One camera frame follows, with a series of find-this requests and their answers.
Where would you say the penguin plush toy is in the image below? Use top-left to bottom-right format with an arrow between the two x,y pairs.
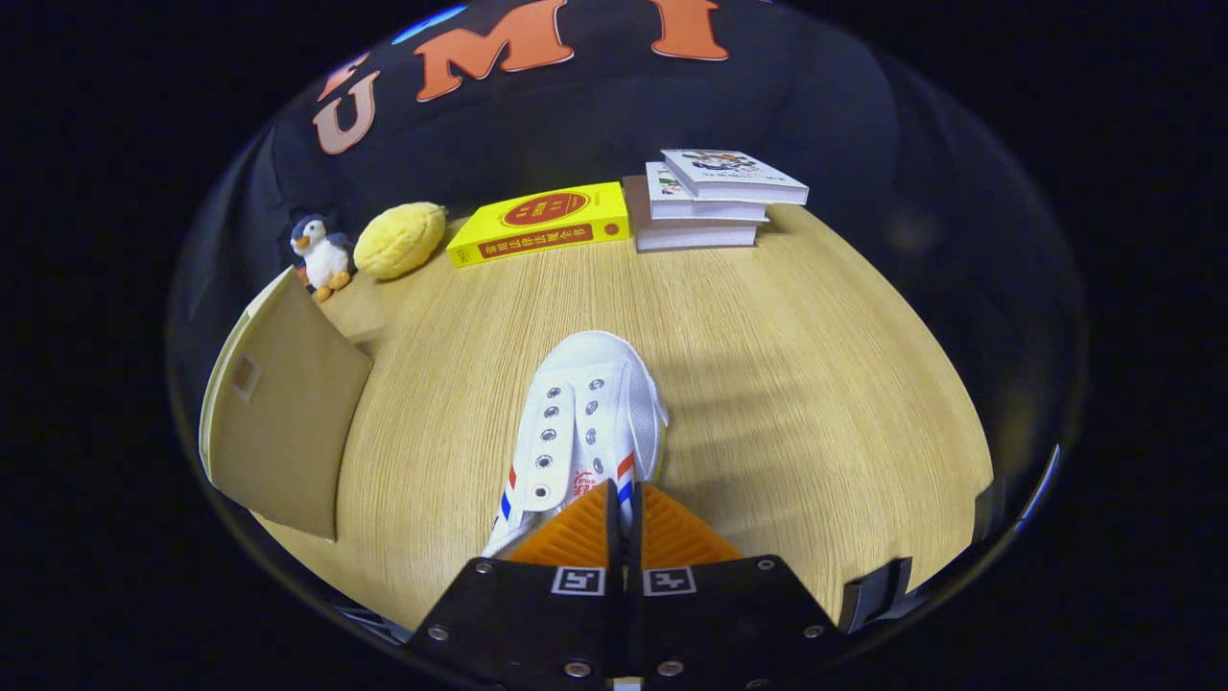
290,214 -> 353,303

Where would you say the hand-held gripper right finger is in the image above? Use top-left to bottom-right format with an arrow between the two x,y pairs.
628,480 -> 845,691

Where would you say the yellow book with red circle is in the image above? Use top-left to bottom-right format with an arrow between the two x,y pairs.
446,181 -> 632,269

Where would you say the yellow round plush ball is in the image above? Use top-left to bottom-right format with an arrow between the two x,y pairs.
353,202 -> 448,281

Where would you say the beige storage box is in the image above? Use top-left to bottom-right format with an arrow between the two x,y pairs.
199,267 -> 375,543

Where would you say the black backdrop cloth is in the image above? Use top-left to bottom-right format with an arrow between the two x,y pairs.
168,0 -> 1090,538

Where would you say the white paperback book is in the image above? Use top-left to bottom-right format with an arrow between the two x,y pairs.
645,161 -> 770,224

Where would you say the white canvas shoe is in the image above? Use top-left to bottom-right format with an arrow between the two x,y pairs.
480,330 -> 670,560

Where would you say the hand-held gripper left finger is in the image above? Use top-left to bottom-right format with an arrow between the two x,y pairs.
408,480 -> 629,691

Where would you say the brown cover book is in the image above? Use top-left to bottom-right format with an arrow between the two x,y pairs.
622,175 -> 759,253

